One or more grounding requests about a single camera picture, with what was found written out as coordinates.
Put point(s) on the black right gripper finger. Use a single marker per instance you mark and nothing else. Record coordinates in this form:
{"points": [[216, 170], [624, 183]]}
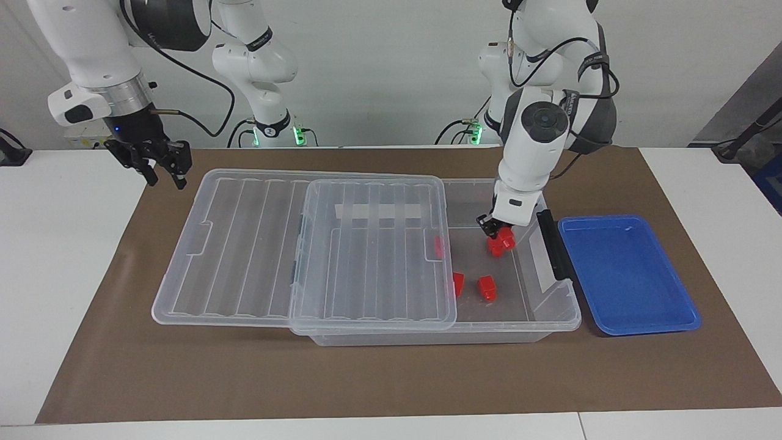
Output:
{"points": [[180, 162], [149, 171]]}

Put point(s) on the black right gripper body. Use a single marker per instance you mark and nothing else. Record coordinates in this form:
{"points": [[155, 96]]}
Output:
{"points": [[137, 137]]}

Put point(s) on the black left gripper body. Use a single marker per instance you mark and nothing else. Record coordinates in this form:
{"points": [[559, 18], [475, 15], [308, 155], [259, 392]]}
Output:
{"points": [[502, 224]]}

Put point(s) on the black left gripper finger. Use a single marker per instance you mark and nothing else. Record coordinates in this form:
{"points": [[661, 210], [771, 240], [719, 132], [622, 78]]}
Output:
{"points": [[487, 226]]}

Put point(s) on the clear ribbed box lid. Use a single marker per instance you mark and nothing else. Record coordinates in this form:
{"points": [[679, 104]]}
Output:
{"points": [[244, 244]]}

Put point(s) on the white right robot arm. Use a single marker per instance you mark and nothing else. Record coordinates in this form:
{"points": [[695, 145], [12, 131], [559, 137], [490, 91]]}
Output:
{"points": [[91, 55]]}

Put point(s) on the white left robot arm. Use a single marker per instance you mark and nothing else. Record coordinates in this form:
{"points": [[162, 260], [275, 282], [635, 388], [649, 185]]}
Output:
{"points": [[537, 146]]}

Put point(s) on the clear plastic storage box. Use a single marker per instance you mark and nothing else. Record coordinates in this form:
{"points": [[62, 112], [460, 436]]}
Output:
{"points": [[427, 338]]}

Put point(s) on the blue plastic tray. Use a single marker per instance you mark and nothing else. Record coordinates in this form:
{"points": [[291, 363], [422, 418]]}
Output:
{"points": [[623, 275]]}

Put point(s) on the white power strip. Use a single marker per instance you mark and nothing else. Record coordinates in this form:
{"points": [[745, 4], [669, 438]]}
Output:
{"points": [[85, 137]]}

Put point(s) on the black object on table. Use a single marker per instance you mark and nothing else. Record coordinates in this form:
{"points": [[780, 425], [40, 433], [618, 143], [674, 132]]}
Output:
{"points": [[12, 153]]}

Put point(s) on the brown paper table mat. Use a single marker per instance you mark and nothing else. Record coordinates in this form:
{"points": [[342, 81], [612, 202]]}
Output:
{"points": [[391, 379]]}

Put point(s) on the black stand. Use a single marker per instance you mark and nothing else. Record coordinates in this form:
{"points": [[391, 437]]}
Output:
{"points": [[748, 131]]}

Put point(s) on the blue crate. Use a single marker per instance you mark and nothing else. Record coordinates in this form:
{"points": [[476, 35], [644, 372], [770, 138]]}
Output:
{"points": [[771, 183]]}

